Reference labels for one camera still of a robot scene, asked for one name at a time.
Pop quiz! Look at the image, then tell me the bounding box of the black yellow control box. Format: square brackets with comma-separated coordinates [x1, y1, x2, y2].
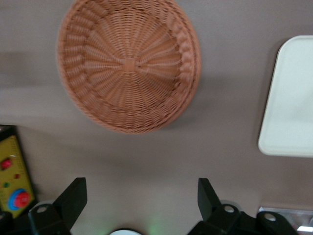
[0, 124, 38, 219]

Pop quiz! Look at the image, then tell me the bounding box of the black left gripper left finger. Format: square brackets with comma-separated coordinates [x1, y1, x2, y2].
[27, 177, 88, 235]

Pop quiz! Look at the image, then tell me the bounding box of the round brown wicker basket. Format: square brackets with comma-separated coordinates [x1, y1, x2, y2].
[56, 0, 202, 135]

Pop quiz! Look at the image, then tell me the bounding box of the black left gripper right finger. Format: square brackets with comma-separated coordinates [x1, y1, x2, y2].
[188, 177, 248, 235]

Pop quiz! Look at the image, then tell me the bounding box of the beige plastic tray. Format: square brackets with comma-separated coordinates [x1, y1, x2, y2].
[258, 35, 313, 159]

